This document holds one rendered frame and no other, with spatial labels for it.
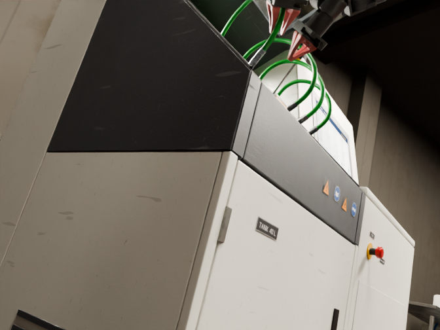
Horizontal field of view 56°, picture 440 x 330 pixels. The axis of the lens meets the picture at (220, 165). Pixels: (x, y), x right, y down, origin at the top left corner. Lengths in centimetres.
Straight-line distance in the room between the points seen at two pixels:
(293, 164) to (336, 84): 359
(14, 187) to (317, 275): 79
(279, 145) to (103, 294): 44
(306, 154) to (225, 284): 38
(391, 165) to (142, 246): 453
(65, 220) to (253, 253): 42
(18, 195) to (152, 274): 54
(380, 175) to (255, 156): 418
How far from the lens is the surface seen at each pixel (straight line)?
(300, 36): 120
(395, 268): 173
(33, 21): 280
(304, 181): 95
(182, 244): 70
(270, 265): 85
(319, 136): 171
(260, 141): 78
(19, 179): 120
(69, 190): 99
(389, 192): 504
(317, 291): 106
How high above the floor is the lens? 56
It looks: 17 degrees up
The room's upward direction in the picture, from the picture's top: 15 degrees clockwise
